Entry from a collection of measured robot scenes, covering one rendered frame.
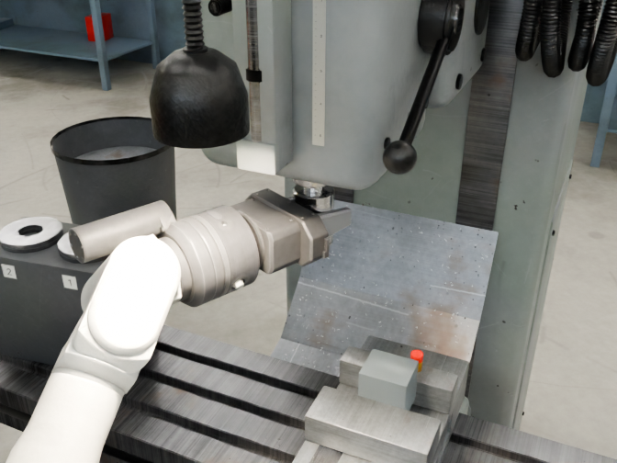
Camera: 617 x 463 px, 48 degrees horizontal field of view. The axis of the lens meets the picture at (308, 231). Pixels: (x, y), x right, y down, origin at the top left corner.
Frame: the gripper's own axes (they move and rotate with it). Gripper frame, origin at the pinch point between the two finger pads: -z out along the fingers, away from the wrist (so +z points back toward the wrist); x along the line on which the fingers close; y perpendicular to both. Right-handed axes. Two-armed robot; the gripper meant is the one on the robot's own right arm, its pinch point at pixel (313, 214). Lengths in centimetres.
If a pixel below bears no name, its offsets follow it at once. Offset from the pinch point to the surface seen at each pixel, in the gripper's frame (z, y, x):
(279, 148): 10.3, -12.8, -6.9
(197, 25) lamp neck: 20.3, -25.5, -10.8
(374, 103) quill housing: 3.5, -16.8, -11.9
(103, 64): -172, 101, 438
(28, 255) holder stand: 21.1, 14.4, 37.6
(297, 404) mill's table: -1.7, 32.9, 5.1
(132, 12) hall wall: -231, 78, 497
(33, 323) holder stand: 22, 25, 37
